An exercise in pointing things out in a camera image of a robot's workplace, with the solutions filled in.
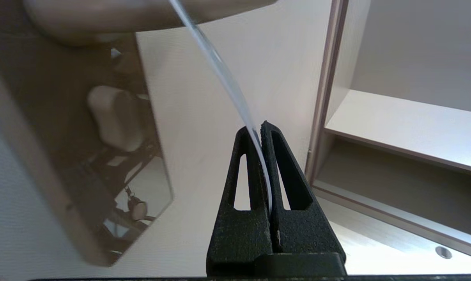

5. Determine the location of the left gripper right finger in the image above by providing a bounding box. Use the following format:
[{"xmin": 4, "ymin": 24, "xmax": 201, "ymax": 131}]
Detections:
[{"xmin": 260, "ymin": 121, "xmax": 347, "ymax": 276}]

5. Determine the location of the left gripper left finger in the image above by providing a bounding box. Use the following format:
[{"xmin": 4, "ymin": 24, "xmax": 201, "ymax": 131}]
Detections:
[{"xmin": 206, "ymin": 125, "xmax": 274, "ymax": 277}]

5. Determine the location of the white and blue door hanger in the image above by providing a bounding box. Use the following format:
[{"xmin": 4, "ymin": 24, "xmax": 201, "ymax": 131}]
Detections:
[{"xmin": 168, "ymin": 0, "xmax": 274, "ymax": 217}]

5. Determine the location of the round metal floor socket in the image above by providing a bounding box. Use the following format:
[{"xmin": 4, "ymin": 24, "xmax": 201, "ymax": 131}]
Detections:
[{"xmin": 434, "ymin": 245, "xmax": 453, "ymax": 260}]

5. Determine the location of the beige closet shelf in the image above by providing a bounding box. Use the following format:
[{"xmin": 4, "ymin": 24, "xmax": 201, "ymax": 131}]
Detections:
[{"xmin": 324, "ymin": 89, "xmax": 471, "ymax": 176}]

